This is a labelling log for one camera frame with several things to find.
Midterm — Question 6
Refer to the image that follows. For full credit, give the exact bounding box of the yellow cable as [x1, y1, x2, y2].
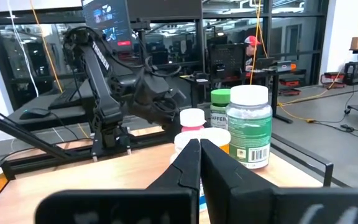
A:
[29, 0, 64, 94]
[249, 0, 346, 123]

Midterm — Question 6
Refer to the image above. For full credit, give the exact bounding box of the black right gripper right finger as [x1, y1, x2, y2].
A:
[200, 138, 358, 224]

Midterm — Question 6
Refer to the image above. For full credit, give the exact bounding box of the dark laptop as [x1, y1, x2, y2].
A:
[253, 57, 276, 71]

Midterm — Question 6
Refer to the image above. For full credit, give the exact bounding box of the grey desk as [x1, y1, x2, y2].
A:
[7, 79, 105, 131]

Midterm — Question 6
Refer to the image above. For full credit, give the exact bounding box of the wooden shelf with black frame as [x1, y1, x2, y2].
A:
[0, 133, 334, 224]

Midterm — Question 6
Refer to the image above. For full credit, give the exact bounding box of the black keyboard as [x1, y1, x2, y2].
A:
[47, 86, 83, 110]

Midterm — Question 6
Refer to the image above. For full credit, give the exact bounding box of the white plastic medicine bottle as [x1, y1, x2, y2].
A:
[170, 126, 231, 213]

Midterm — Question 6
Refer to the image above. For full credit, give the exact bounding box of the green cap medicine bottle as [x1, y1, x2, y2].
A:
[209, 88, 231, 131]

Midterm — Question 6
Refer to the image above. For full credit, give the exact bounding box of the white cable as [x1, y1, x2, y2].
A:
[6, 0, 40, 98]

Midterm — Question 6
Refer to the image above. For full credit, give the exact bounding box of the black computer mouse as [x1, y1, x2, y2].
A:
[19, 108, 52, 121]

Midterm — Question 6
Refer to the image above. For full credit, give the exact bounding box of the pink medicine bottle white cap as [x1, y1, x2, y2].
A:
[179, 108, 207, 133]

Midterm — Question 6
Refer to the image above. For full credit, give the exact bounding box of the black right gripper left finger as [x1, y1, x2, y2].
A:
[35, 139, 202, 224]

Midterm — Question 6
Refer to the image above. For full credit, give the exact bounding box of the black pegboard panel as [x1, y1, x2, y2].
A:
[208, 42, 247, 78]

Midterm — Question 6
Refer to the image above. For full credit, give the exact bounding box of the large clear green-label bottle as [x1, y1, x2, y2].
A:
[225, 84, 273, 170]

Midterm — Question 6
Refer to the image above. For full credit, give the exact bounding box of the black equipment case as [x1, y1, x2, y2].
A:
[344, 61, 358, 85]

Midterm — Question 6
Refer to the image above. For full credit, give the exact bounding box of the person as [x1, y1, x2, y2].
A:
[243, 35, 262, 72]

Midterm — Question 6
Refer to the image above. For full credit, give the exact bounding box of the dark office desk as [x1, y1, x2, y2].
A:
[180, 70, 307, 124]

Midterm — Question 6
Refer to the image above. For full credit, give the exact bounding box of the black monitor screen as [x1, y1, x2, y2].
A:
[81, 0, 134, 47]

